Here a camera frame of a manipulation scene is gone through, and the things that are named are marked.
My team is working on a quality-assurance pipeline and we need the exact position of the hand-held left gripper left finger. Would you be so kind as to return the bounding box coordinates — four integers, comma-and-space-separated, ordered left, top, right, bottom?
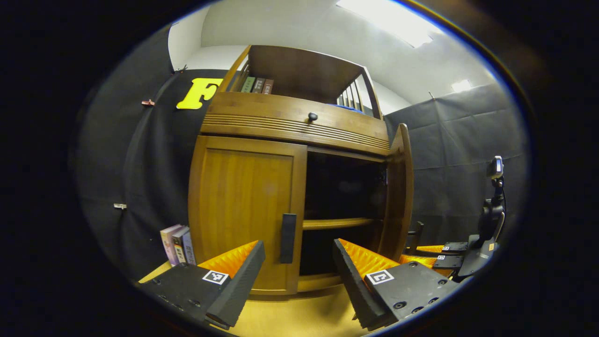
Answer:
138, 240, 266, 330

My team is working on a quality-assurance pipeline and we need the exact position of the black backdrop cloth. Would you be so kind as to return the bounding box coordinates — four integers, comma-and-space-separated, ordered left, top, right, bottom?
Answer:
70, 26, 532, 281

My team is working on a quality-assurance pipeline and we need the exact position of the wooden ribbed drawer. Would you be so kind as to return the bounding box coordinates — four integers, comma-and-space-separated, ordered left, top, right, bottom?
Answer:
200, 92, 390, 156

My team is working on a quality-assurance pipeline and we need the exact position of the wooden shoe cabinet door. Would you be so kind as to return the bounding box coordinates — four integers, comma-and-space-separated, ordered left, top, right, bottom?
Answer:
188, 136, 308, 296
377, 123, 415, 263

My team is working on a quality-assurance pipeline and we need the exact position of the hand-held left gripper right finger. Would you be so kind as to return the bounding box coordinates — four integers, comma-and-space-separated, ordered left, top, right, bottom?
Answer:
333, 238, 461, 330

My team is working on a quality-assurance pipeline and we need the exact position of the dark book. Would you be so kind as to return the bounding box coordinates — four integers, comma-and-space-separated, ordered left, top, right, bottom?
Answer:
172, 227, 189, 265

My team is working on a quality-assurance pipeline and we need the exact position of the black door handle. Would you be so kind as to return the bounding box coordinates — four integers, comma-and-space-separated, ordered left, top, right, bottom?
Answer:
406, 221, 424, 254
280, 213, 298, 264

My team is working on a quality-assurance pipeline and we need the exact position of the wooden inner shelf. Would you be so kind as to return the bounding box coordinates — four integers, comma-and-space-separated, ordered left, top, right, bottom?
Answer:
302, 217, 380, 230

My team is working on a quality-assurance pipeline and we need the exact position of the purple book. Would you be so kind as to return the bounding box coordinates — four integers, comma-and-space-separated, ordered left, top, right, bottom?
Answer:
182, 230, 197, 265

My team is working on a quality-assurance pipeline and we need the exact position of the wooden double-door shoe cabinet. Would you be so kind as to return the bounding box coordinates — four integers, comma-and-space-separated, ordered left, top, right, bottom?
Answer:
188, 44, 415, 300

